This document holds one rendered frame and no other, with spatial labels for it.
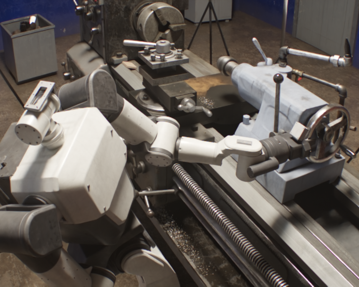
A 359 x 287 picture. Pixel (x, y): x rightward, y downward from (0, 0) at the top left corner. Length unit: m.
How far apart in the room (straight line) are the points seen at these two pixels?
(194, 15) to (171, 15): 3.67
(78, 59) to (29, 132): 1.99
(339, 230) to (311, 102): 0.50
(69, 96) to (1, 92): 3.45
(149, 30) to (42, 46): 2.29
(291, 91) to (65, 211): 0.95
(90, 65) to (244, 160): 1.63
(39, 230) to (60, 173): 0.13
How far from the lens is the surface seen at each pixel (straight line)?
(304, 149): 1.38
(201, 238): 2.02
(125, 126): 1.20
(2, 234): 0.91
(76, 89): 1.15
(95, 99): 1.10
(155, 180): 1.91
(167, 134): 1.27
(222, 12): 6.32
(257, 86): 1.65
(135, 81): 2.37
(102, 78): 1.14
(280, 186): 1.55
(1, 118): 4.07
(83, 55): 2.89
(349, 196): 1.68
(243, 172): 1.31
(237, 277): 1.87
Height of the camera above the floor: 1.83
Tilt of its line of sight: 34 degrees down
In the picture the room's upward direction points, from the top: straight up
